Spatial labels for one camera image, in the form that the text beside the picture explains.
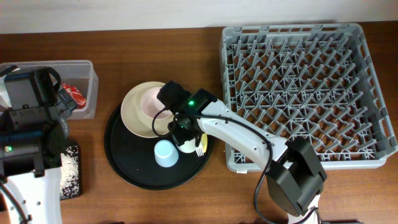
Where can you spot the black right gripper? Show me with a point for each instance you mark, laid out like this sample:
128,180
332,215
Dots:
173,127

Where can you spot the white plastic cup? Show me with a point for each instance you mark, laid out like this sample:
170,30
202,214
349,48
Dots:
188,146

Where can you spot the light blue plastic cup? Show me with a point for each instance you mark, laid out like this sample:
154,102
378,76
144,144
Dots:
166,154

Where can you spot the pink bowl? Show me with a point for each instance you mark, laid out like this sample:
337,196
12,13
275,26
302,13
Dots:
150,104

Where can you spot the red candy wrapper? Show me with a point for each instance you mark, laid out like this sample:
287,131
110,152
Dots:
76,94

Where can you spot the pile of rice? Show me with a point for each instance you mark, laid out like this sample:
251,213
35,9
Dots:
70,183

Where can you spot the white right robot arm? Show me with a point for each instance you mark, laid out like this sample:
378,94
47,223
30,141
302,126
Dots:
290,168

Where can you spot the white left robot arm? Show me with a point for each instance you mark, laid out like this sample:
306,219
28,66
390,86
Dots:
34,134

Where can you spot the clear plastic waste bin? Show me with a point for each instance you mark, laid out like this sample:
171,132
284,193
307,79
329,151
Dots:
77,73

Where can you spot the grey dishwasher rack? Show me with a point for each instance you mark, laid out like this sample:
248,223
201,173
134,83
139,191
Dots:
315,81

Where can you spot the yellow plastic fork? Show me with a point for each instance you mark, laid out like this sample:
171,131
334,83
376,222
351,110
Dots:
204,141

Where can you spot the white plastic fork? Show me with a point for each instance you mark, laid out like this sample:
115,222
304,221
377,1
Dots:
199,151

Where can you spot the beige round plate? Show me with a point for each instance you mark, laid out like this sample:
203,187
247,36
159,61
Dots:
132,115

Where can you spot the black round tray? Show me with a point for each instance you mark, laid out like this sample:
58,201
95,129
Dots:
132,157

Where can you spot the black rectangular food tray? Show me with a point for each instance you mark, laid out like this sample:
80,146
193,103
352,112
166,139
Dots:
73,149

